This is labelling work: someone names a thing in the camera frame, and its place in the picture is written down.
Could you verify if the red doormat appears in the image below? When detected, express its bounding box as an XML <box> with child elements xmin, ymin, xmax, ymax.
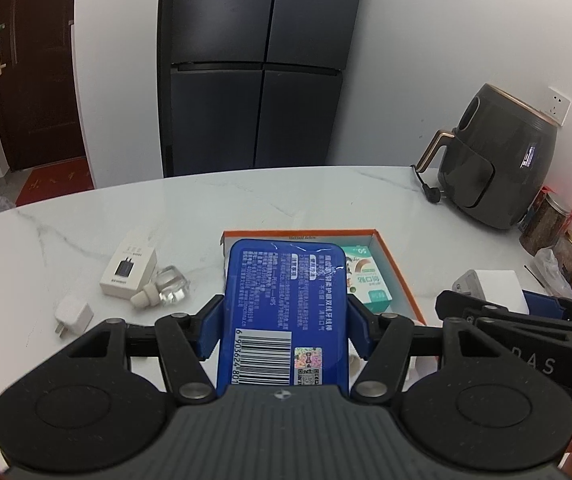
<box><xmin>15</xmin><ymin>157</ymin><xmax>98</xmax><ymax>207</ymax></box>

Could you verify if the dark grey air fryer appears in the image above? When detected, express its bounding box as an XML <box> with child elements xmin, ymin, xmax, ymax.
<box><xmin>416</xmin><ymin>83</ymin><xmax>560</xmax><ymax>231</ymax></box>

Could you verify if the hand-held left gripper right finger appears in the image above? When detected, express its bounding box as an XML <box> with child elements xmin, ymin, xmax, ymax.
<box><xmin>348</xmin><ymin>294</ymin><xmax>473</xmax><ymax>404</ymax></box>

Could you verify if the white power adapter box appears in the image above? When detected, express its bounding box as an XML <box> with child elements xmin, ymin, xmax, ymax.
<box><xmin>99</xmin><ymin>230</ymin><xmax>158</xmax><ymax>297</ymax></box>

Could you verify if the glass jar with gold lid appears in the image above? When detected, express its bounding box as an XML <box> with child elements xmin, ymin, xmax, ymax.
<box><xmin>551</xmin><ymin>230</ymin><xmax>572</xmax><ymax>287</ymax></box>

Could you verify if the orange-rimmed cardboard box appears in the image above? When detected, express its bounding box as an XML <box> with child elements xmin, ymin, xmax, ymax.
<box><xmin>218</xmin><ymin>228</ymin><xmax>428</xmax><ymax>329</ymax></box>

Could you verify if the blue tin box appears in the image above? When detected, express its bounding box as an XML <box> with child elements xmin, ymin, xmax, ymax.
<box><xmin>215</xmin><ymin>238</ymin><xmax>351</xmax><ymax>396</ymax></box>

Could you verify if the dark brown door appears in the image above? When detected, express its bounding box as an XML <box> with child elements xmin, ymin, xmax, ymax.
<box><xmin>0</xmin><ymin>0</ymin><xmax>90</xmax><ymax>174</ymax></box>

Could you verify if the teal and white bandage box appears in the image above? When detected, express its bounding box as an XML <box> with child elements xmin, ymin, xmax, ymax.
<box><xmin>341</xmin><ymin>245</ymin><xmax>393</xmax><ymax>314</ymax></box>

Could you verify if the dark grey refrigerator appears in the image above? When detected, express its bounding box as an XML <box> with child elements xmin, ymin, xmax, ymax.
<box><xmin>157</xmin><ymin>0</ymin><xmax>368</xmax><ymax>179</ymax></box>

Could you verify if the clear plastic bag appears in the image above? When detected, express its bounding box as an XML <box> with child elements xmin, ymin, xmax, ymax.
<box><xmin>530</xmin><ymin>249</ymin><xmax>568</xmax><ymax>292</ymax></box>

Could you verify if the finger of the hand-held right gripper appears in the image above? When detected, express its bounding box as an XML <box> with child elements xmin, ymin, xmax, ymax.
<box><xmin>435</xmin><ymin>290</ymin><xmax>572</xmax><ymax>342</ymax></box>
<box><xmin>522</xmin><ymin>290</ymin><xmax>572</xmax><ymax>327</ymax></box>

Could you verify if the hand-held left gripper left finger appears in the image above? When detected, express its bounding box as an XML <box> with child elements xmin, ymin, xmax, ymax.
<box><xmin>66</xmin><ymin>294</ymin><xmax>225</xmax><ymax>404</ymax></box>

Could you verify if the white charger plug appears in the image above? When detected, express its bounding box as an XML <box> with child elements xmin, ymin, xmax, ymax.
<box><xmin>54</xmin><ymin>296</ymin><xmax>95</xmax><ymax>337</ymax></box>

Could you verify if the clear bottle with beige cap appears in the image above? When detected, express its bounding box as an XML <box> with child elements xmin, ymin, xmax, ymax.
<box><xmin>130</xmin><ymin>266</ymin><xmax>190</xmax><ymax>310</ymax></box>

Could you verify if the white wall socket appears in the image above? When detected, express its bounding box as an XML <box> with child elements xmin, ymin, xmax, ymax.
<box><xmin>547</xmin><ymin>85</ymin><xmax>572</xmax><ymax>127</ymax></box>

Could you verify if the black power cable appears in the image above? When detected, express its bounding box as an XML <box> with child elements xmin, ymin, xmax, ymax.
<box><xmin>412</xmin><ymin>165</ymin><xmax>448</xmax><ymax>206</ymax></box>

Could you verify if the gold door lock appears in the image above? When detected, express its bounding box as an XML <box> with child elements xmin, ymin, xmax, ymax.
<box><xmin>0</xmin><ymin>22</ymin><xmax>13</xmax><ymax>79</ymax></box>

